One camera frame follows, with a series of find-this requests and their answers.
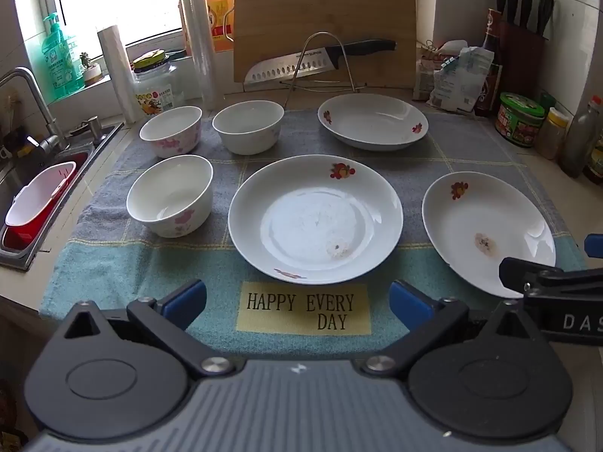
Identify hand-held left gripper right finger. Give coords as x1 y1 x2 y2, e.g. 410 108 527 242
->
360 279 535 380

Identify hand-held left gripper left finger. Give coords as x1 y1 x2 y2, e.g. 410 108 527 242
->
61 279 236 380

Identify white bowl pink flowers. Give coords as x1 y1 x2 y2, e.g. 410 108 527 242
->
126 155 214 238
139 106 203 159
212 100 285 156

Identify deep white fruit-print plate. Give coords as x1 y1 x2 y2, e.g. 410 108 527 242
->
317 93 429 152

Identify checked grey teal cloth mat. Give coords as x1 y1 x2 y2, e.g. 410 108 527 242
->
38 104 587 340

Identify yellow oil bottle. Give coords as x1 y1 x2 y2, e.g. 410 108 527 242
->
583 132 603 184

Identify clear plastic bottle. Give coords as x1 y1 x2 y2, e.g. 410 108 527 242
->
560 96 603 179

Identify yellow lid spice jar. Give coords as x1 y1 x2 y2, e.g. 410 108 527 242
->
537 107 567 160

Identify green lid sauce jar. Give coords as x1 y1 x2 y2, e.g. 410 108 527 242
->
494 93 546 147

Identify steel sink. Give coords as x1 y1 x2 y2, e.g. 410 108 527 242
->
0 120 125 271

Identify red and white basket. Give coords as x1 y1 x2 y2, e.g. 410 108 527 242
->
5 161 77 250

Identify metal sink fitting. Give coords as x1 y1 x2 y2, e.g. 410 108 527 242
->
70 115 115 147

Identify dark red knife block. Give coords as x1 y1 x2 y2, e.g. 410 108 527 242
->
497 21 549 104

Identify white plastic packet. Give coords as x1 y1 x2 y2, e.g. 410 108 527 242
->
426 47 495 114

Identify glass jar yellow lid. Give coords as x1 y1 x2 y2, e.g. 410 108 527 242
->
132 49 179 116

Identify orange print packet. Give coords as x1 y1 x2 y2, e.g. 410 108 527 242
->
413 49 453 102

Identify dark soy sauce bottle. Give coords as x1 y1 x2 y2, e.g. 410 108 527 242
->
476 8 504 118

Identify metal faucet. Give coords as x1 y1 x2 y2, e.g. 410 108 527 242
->
0 67 67 151

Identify small potted plant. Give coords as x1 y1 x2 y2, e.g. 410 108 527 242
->
78 52 103 86

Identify tall cling film roll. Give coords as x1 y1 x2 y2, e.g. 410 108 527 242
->
179 0 218 111

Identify green dish soap bottle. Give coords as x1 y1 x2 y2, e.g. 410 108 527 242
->
40 12 86 102

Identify orange cooking oil bottle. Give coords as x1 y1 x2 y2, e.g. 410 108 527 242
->
181 0 236 55

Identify wooden cutting board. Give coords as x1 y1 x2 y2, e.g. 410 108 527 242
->
233 0 418 89

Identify kitchen knife black handle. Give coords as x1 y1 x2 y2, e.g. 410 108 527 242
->
244 39 397 87

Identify metal wire rack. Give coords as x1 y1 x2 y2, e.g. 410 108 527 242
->
280 32 368 104

